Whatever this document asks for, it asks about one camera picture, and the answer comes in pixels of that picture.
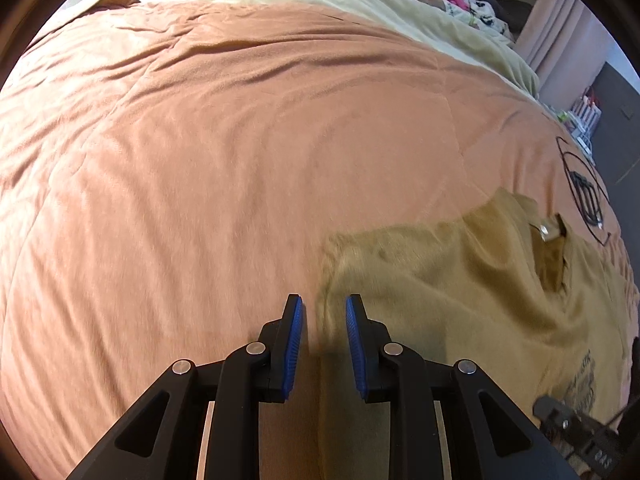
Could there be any olive t-shirt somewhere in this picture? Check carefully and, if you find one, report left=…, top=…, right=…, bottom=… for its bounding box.
left=316, top=187, right=640, bottom=480

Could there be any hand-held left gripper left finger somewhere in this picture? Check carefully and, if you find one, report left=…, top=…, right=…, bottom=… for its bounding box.
left=65, top=294, right=304, bottom=480

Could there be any black rectangular frame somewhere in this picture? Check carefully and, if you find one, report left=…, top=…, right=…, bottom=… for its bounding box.
left=567, top=167, right=603, bottom=228

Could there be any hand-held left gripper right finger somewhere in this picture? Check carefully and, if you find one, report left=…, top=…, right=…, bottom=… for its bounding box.
left=346, top=294, right=581, bottom=480

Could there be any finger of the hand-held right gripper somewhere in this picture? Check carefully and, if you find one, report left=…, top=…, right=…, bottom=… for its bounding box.
left=532, top=396, right=583, bottom=431

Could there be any brown fleece blanket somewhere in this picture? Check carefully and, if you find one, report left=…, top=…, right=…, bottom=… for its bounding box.
left=0, top=0, right=640, bottom=480

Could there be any pink curtain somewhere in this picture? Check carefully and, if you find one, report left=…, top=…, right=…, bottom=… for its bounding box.
left=515, top=0, right=608, bottom=111

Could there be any thin black cable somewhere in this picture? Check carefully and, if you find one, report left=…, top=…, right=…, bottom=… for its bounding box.
left=555, top=135, right=613, bottom=246

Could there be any white drawer cabinet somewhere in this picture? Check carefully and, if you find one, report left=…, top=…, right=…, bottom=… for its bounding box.
left=570, top=92, right=601, bottom=151

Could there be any white black patterned cloth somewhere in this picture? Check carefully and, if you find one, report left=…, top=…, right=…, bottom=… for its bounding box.
left=445, top=0, right=511, bottom=36

